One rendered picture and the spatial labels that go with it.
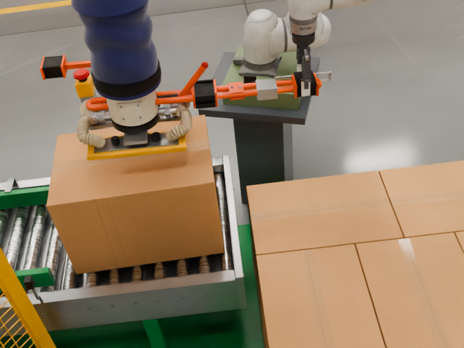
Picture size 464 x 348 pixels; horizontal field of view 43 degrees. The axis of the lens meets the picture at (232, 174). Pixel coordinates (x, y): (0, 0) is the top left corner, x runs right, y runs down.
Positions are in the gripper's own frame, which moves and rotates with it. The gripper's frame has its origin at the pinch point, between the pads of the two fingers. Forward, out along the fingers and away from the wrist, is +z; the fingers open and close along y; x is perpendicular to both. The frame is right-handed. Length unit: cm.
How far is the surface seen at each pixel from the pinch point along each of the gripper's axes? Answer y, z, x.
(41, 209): -19, 65, -115
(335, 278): 36, 66, 6
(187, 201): 18, 33, -46
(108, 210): 19, 32, -74
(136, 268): 21, 65, -71
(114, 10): 13, -41, -56
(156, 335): 35, 92, -67
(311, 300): 44, 66, -5
